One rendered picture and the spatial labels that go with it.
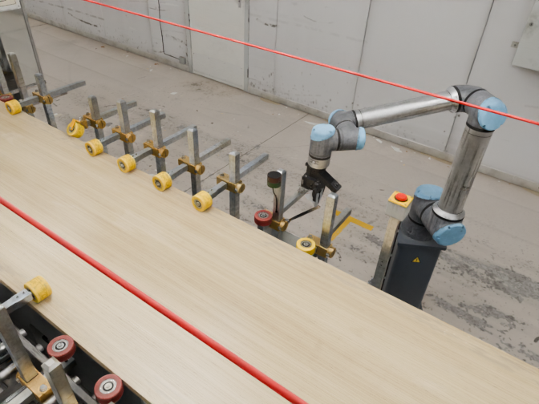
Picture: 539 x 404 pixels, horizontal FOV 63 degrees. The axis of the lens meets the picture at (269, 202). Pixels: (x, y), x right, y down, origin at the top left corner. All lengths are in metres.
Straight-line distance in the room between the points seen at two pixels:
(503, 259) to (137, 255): 2.60
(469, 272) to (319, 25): 2.72
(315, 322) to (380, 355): 0.23
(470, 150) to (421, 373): 0.97
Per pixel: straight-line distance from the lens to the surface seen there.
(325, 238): 1.88
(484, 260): 3.49
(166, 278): 1.71
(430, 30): 4.23
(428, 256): 2.53
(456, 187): 2.13
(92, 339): 1.59
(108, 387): 1.47
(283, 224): 1.98
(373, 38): 4.43
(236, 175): 2.02
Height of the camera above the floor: 2.13
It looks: 37 degrees down
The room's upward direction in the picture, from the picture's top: 3 degrees clockwise
